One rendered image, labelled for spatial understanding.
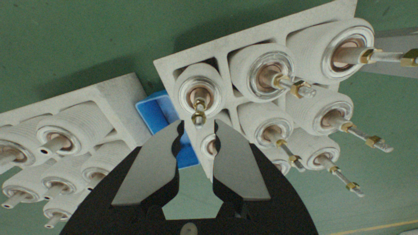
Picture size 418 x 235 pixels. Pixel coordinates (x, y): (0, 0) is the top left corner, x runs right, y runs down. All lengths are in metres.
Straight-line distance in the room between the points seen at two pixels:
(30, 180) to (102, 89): 0.32
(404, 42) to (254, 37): 0.26
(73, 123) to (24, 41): 0.40
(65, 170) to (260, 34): 0.54
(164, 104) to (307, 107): 0.44
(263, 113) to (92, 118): 0.37
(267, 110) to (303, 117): 0.08
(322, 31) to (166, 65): 0.27
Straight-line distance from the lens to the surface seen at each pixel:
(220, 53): 0.27
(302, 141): 0.40
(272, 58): 0.22
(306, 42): 0.30
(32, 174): 0.59
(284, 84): 0.19
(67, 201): 0.63
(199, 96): 0.19
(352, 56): 0.28
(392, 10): 0.74
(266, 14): 0.50
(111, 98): 0.38
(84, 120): 0.37
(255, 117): 0.27
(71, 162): 0.50
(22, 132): 0.46
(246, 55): 0.23
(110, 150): 0.41
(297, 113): 0.33
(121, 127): 0.39
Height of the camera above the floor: 0.45
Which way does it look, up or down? 61 degrees down
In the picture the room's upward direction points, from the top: 175 degrees clockwise
